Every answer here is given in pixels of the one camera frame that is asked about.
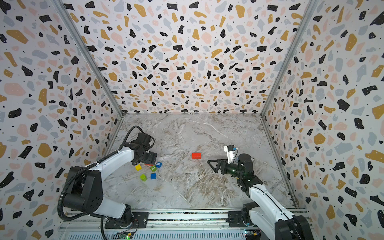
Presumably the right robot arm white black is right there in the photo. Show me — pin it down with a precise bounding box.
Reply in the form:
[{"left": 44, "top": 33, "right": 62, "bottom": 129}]
[{"left": 207, "top": 154, "right": 314, "bottom": 240}]

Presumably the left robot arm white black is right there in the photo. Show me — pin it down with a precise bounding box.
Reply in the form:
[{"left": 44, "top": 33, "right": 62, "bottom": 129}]
[{"left": 57, "top": 132, "right": 157, "bottom": 228}]

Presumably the lime green cylinder block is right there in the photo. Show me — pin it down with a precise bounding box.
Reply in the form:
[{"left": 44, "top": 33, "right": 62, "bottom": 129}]
[{"left": 140, "top": 174, "right": 147, "bottom": 182}]

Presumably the small yellow cube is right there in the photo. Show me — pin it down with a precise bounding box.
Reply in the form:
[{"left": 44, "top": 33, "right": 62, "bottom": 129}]
[{"left": 135, "top": 164, "right": 142, "bottom": 171}]

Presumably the right electronics board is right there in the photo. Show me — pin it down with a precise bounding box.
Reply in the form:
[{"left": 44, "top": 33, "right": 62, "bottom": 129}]
[{"left": 244, "top": 230, "right": 262, "bottom": 240}]

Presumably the electronics board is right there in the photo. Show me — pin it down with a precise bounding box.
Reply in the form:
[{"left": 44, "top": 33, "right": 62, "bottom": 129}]
[
  {"left": 244, "top": 230, "right": 262, "bottom": 240},
  {"left": 114, "top": 232, "right": 134, "bottom": 240}
]

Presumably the left electronics board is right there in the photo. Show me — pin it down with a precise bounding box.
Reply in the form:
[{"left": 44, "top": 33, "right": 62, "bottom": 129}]
[{"left": 114, "top": 232, "right": 134, "bottom": 240}]

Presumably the left corner aluminium profile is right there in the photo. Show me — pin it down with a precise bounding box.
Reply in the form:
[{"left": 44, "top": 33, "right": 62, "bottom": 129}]
[{"left": 51, "top": 1, "right": 124, "bottom": 118}]

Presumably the corner aluminium profile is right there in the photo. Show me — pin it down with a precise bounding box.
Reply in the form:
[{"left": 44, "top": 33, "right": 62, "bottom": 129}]
[
  {"left": 51, "top": 1, "right": 124, "bottom": 118},
  {"left": 261, "top": 0, "right": 319, "bottom": 119}
]

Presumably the right corner aluminium profile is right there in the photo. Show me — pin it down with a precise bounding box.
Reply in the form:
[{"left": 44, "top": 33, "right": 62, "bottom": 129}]
[{"left": 261, "top": 0, "right": 319, "bottom": 119}]

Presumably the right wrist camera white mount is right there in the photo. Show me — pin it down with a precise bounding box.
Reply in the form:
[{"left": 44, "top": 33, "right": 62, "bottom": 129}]
[{"left": 224, "top": 145, "right": 238, "bottom": 164}]

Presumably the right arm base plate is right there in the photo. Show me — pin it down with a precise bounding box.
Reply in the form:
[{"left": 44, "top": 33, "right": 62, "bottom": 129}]
[{"left": 226, "top": 210, "right": 256, "bottom": 228}]

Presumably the aluminium mounting rail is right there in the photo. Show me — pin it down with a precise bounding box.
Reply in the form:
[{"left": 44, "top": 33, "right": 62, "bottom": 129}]
[{"left": 58, "top": 208, "right": 261, "bottom": 240}]

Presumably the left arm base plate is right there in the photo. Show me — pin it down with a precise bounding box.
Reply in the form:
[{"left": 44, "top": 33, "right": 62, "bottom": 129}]
[{"left": 104, "top": 212, "right": 149, "bottom": 230}]

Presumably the black corrugated cable conduit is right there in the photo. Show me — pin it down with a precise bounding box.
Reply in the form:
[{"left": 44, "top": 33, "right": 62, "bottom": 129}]
[{"left": 57, "top": 125, "right": 145, "bottom": 222}]

